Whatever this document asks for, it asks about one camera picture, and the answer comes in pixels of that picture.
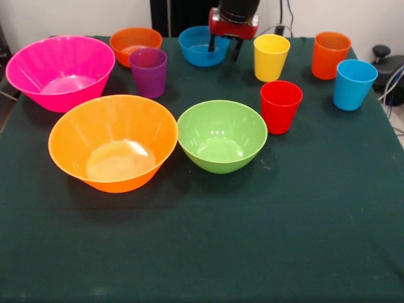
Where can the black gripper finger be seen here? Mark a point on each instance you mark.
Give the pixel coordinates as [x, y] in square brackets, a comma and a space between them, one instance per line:
[212, 44]
[236, 49]

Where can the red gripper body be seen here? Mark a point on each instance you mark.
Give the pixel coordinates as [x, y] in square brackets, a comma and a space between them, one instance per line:
[233, 31]

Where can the blue bowl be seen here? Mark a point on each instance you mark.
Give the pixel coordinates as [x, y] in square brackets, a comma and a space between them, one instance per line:
[195, 57]

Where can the green bowl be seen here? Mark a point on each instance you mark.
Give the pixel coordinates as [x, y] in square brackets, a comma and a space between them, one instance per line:
[221, 132]

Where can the large orange bowl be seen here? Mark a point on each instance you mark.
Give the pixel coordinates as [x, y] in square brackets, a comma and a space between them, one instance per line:
[94, 126]

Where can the yellow cup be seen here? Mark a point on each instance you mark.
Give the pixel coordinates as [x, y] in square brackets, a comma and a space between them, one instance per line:
[269, 66]

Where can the black power plug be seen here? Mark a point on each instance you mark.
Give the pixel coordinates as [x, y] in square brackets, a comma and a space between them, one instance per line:
[279, 30]

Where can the purple cup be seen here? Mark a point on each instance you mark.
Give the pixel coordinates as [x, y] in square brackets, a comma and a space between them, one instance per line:
[148, 79]

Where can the red cup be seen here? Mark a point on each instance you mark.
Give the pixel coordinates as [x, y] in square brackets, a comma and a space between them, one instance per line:
[277, 116]

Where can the orange cup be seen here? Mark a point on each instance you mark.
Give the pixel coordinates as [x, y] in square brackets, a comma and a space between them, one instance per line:
[325, 63]

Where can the small dark orange bowl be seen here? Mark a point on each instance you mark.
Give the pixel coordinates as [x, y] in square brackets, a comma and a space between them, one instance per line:
[122, 53]

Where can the blue cup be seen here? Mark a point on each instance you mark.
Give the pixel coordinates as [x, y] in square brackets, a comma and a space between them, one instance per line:
[350, 91]

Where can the black round knob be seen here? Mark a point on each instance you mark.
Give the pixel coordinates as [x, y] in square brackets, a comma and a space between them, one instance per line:
[381, 50]

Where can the black round base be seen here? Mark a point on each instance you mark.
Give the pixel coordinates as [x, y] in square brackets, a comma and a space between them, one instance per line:
[396, 63]

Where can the large pink bowl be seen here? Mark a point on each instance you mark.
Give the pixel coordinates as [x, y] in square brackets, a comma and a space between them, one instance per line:
[38, 63]

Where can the dark green table cloth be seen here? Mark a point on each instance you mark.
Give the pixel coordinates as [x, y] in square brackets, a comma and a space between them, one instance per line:
[221, 236]

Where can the black equipment box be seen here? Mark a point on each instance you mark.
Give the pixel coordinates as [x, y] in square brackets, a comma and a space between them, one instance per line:
[3, 47]

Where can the grey metal leg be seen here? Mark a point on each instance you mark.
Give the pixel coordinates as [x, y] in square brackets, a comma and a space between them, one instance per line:
[8, 94]

